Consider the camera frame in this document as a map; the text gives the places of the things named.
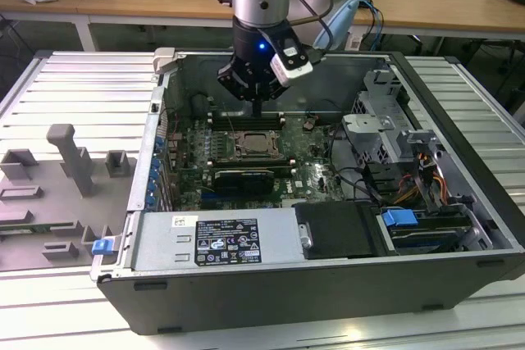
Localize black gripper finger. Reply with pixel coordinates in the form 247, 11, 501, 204
217, 63, 258, 118
257, 79, 291, 118

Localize thin wire locking lever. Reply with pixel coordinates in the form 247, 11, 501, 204
221, 100, 238, 135

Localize black RAM slot bank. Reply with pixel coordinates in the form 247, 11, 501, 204
209, 113, 286, 130
209, 156, 297, 170

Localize CPU socket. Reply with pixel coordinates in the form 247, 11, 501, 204
231, 130, 286, 162

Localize black round board component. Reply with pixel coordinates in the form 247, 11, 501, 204
191, 93, 207, 116

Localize grey case release latch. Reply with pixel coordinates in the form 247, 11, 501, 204
152, 47, 176, 75

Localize green motherboard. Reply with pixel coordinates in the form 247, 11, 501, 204
163, 114, 349, 210

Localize black graphics card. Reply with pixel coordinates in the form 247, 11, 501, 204
212, 168, 275, 195

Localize pale blue teach pendant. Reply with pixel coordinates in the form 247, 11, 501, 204
313, 0, 360, 50

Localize silver metal drive cage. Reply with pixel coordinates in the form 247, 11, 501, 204
341, 69, 450, 165

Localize black plastic air shroud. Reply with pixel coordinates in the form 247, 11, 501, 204
294, 200, 389, 261

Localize silver power supply unit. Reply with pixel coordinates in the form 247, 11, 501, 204
130, 208, 304, 272

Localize blue disk carrier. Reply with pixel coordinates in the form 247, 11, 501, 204
381, 208, 418, 228

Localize black hard disk drive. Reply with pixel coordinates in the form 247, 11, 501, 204
387, 218, 473, 255

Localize black open PC case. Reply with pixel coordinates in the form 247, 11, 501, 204
89, 47, 525, 337

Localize grey parts rack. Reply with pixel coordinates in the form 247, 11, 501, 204
0, 123, 139, 273

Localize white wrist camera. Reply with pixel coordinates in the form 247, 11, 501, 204
269, 36, 314, 88

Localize black internal cable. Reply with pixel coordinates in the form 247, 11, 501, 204
327, 120, 385, 206

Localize blue cable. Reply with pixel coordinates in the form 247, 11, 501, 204
359, 0, 385, 54

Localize silver metal handle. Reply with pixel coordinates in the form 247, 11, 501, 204
298, 222, 313, 249

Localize orange yellow power wires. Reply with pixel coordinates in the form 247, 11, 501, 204
399, 152, 447, 203

